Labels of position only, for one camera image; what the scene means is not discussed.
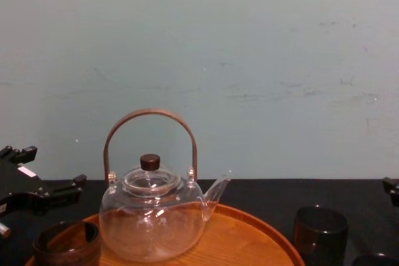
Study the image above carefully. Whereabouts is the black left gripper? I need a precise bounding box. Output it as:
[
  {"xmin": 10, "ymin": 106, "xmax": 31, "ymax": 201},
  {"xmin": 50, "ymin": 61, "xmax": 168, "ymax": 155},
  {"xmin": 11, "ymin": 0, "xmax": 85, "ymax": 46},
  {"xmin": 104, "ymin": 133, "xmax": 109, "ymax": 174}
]
[{"xmin": 0, "ymin": 145, "xmax": 88, "ymax": 217}]

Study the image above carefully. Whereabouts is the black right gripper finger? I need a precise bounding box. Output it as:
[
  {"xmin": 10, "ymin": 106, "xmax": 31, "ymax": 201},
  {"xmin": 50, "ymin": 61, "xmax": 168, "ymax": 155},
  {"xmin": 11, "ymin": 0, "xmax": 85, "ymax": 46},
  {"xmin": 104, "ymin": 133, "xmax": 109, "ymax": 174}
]
[{"xmin": 382, "ymin": 176, "xmax": 399, "ymax": 207}]

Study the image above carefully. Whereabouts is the round brown wooden tray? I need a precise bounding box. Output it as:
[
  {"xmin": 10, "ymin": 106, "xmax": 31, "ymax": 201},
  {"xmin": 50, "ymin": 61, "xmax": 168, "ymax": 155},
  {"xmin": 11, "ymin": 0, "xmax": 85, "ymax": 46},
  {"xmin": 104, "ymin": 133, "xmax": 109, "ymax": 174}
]
[{"xmin": 24, "ymin": 202, "xmax": 307, "ymax": 266}]

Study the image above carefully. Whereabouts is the dark brown glass cup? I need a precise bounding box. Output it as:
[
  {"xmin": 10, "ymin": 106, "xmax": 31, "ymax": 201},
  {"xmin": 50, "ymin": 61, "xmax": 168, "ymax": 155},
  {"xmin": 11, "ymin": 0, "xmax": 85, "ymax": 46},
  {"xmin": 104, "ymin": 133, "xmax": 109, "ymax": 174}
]
[
  {"xmin": 292, "ymin": 206, "xmax": 349, "ymax": 259},
  {"xmin": 351, "ymin": 253, "xmax": 399, "ymax": 266},
  {"xmin": 32, "ymin": 220, "xmax": 102, "ymax": 266}
]

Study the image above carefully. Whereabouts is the glass teapot lid dark knob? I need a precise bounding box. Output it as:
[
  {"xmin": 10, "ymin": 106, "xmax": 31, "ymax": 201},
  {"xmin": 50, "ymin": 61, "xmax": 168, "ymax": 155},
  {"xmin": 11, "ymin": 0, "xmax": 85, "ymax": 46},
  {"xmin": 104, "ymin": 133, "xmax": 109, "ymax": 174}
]
[{"xmin": 123, "ymin": 153, "xmax": 182, "ymax": 196}]

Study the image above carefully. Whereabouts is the black table cloth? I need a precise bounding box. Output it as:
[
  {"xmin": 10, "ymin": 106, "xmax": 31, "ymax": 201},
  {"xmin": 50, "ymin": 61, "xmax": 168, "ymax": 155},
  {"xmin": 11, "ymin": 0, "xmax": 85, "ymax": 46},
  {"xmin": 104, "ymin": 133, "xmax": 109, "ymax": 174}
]
[{"xmin": 0, "ymin": 178, "xmax": 399, "ymax": 266}]

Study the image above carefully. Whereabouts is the clear glass teapot brown handle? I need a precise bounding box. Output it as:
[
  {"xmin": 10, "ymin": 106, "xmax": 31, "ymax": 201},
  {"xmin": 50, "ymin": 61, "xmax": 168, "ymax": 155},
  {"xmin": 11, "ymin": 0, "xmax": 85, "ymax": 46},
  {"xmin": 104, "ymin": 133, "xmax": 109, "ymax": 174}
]
[{"xmin": 99, "ymin": 108, "xmax": 233, "ymax": 264}]

